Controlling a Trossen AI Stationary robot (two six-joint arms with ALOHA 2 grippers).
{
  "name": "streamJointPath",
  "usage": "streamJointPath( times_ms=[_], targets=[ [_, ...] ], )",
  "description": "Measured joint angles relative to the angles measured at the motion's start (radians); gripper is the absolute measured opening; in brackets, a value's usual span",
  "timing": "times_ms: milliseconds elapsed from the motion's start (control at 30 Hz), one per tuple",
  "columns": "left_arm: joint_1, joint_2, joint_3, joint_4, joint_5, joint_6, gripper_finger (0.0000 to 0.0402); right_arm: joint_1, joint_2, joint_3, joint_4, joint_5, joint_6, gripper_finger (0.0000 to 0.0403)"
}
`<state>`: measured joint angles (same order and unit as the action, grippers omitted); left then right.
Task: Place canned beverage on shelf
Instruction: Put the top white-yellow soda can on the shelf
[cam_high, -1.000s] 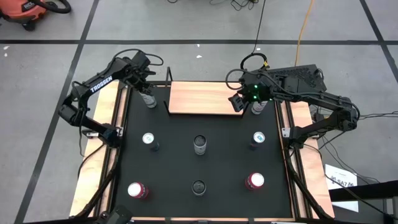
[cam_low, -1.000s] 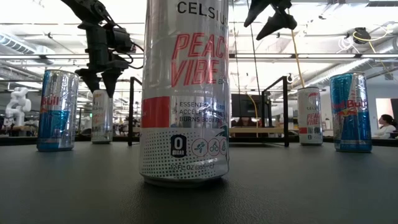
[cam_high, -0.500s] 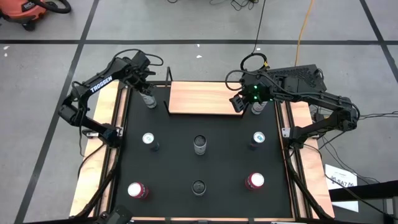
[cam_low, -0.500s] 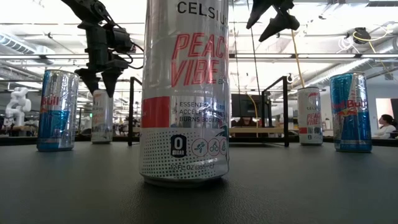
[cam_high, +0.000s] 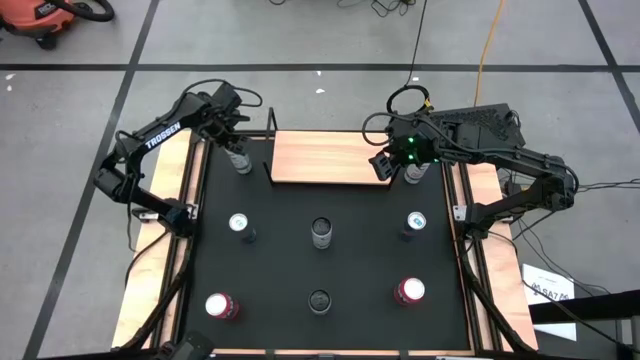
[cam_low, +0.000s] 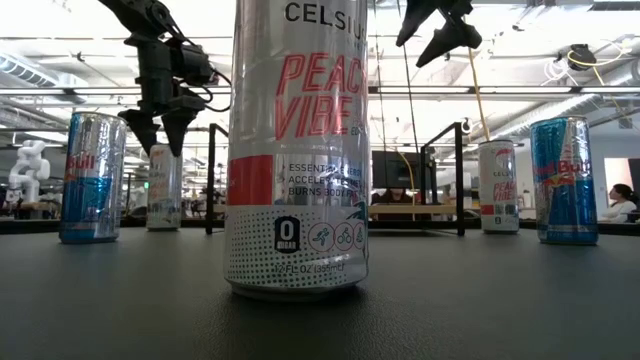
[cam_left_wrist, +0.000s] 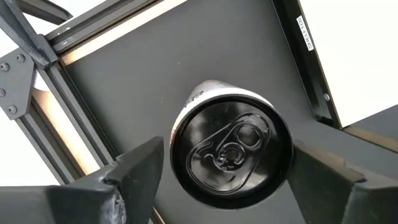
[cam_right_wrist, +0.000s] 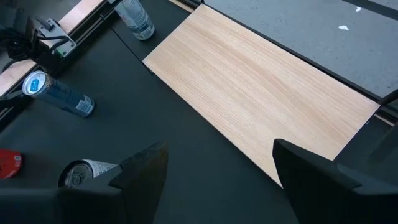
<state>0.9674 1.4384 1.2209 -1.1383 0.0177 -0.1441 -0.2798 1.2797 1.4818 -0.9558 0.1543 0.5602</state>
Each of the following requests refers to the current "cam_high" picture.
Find white paper sheet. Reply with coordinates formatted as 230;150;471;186
521;263;578;342

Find blue silver Red Bull can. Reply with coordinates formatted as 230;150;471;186
399;210;428;244
228;212;258;245

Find tangled black cables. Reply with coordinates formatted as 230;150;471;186
267;0;419;19

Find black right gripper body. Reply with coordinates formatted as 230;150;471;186
387;121;447;170

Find black vacuum hose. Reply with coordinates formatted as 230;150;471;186
49;0;116;23

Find Celsius Peach Vibe can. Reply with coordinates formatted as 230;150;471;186
307;288;333;317

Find yellow hanging extension cable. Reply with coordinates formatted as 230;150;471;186
473;0;507;107

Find orange shop vacuum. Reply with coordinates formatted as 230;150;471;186
0;0;76;51

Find wooden shelf black metal frame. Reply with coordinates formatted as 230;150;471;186
263;106;401;189

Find black computer box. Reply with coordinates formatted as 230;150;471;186
429;102;527;151

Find black diagonal frame strut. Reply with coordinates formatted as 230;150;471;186
119;239;196;351
457;244;534;352

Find black frame beam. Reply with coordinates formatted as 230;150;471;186
528;288;640;326

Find black cable bundle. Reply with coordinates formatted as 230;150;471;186
569;177;640;196

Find white Celsius can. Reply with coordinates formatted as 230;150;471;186
227;148;254;176
310;216;334;251
403;162;431;186

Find black hanging cable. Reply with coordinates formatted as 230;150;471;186
405;0;430;86

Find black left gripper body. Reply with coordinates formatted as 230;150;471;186
199;106;253;146

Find red Fanta strawberry can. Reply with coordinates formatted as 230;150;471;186
393;277;427;307
204;292;240;321

